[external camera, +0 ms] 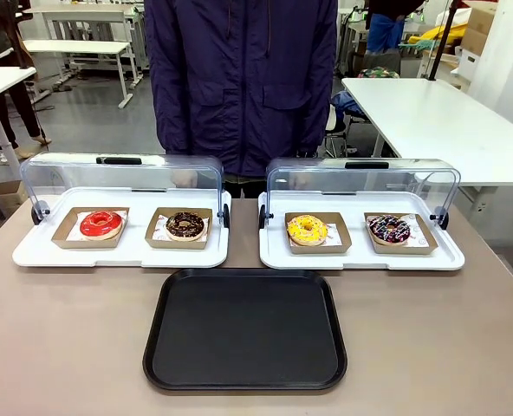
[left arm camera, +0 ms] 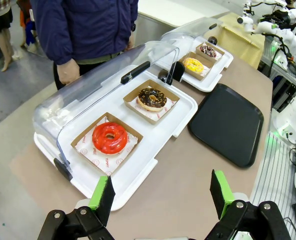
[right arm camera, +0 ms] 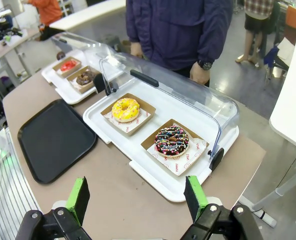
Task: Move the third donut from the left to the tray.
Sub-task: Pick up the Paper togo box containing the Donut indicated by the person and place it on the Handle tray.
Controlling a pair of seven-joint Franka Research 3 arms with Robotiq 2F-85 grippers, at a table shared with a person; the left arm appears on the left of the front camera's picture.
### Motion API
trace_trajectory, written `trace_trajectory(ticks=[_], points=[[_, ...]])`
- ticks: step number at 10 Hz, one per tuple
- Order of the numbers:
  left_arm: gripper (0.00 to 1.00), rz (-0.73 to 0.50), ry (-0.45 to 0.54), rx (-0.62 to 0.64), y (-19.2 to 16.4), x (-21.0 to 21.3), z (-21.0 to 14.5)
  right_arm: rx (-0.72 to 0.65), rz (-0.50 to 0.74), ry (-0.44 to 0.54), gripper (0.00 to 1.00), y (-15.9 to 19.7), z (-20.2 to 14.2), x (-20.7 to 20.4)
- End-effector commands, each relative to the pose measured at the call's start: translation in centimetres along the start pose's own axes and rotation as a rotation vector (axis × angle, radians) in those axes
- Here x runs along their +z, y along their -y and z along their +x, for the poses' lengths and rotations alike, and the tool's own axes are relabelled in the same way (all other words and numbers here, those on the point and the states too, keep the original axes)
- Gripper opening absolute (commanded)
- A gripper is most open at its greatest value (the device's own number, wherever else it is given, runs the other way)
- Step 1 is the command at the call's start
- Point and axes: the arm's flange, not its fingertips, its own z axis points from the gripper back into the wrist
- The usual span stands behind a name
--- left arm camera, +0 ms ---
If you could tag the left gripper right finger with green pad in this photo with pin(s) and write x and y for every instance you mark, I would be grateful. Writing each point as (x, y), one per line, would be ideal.
(221, 192)

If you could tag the red glazed donut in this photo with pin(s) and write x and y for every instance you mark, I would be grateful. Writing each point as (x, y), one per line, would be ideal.
(100, 141)

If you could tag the person in dark blue jacket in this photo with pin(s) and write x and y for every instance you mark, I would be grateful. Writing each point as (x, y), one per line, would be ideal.
(88, 25)

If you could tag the black control box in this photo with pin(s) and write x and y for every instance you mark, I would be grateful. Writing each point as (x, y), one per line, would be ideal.
(286, 92)

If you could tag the person's left forearm blue sleeve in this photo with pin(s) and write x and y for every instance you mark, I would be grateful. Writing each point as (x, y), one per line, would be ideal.
(131, 12)

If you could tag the white display case base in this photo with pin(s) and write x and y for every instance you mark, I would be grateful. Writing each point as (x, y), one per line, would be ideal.
(213, 82)
(143, 162)

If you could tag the chocolate donut with nut crumbs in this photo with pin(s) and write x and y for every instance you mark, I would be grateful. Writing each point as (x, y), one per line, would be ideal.
(160, 100)

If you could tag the black plastic serving tray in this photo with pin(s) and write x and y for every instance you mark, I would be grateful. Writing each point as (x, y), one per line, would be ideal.
(225, 125)

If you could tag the grey ribbed robot platform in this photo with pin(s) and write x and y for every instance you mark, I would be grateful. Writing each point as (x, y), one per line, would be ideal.
(273, 175)

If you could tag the white table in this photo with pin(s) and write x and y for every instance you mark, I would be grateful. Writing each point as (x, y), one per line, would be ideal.
(178, 10)

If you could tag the beige corrugated board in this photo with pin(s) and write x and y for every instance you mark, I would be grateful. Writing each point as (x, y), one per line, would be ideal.
(238, 40)

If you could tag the person's right forearm blue sleeve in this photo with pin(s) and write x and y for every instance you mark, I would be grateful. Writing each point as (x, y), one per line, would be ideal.
(50, 42)

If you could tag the bystander in plaid shirt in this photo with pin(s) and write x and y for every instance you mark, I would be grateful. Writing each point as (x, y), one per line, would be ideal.
(3, 30)

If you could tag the person's right hand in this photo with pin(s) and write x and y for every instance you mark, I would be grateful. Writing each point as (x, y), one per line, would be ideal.
(68, 71)

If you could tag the yellow sprinkled donut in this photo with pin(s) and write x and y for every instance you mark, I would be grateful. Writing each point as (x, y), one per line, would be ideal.
(199, 69)

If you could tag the black wristwatch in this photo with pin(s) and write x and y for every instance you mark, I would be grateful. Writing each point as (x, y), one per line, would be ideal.
(133, 27)

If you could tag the person's left hand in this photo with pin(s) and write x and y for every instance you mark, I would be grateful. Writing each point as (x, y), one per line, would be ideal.
(130, 42)

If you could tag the dark donut with pink sprinkles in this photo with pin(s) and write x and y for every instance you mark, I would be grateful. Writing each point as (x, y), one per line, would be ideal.
(210, 53)

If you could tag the brown paper donut tray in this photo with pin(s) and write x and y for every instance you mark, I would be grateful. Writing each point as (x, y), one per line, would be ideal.
(130, 101)
(78, 145)
(188, 55)
(219, 51)

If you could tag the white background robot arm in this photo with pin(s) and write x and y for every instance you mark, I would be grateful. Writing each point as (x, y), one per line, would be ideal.
(270, 27)

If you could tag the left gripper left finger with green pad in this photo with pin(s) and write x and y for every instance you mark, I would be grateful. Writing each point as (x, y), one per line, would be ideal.
(101, 197)

